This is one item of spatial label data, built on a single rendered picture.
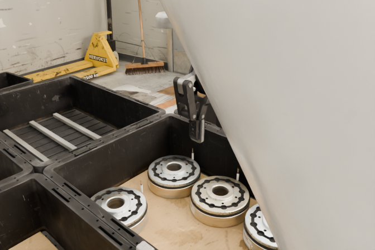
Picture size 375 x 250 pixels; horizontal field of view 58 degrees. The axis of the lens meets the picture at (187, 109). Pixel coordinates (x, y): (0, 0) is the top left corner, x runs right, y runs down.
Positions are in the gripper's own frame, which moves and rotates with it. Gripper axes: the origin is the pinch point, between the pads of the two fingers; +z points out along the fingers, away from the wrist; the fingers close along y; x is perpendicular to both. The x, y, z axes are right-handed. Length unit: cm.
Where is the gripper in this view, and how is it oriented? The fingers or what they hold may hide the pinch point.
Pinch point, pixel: (210, 125)
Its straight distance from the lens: 51.0
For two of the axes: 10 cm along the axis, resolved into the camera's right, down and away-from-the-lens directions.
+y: 6.8, -2.9, 6.7
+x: -7.4, -2.8, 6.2
